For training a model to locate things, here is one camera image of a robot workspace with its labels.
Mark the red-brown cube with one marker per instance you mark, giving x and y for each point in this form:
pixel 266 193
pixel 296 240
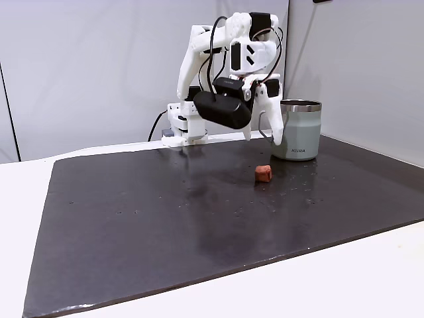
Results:
pixel 263 173

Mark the grey-green steel mug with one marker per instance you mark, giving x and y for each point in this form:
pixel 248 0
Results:
pixel 301 132

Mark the black oval webcam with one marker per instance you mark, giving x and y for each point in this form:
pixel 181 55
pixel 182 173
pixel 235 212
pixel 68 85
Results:
pixel 222 109

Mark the grey table clamp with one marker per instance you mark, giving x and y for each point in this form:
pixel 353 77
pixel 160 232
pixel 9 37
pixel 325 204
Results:
pixel 167 132

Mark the black table mat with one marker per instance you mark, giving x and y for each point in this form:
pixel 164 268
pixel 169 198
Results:
pixel 132 232

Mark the black wall fixture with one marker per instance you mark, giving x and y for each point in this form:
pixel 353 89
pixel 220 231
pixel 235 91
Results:
pixel 322 1

